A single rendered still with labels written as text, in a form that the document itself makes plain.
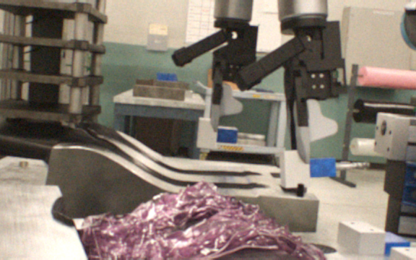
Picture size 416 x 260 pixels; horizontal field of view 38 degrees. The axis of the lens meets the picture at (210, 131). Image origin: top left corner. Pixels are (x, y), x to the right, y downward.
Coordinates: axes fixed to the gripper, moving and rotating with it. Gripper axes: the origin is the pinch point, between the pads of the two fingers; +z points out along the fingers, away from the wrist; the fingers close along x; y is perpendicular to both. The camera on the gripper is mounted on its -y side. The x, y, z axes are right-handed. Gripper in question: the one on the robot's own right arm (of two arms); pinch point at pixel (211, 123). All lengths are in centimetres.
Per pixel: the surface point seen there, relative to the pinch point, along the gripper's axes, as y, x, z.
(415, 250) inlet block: 21, -55, 7
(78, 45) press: -95, 360, -21
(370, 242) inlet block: 18, -49, 8
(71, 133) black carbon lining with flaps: -21.2, -31.4, 0.3
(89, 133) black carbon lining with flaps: -19.3, -27.7, 0.5
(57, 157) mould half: -22.0, -36.0, 3.3
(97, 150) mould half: -16.8, -35.4, 1.9
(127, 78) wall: -83, 622, 7
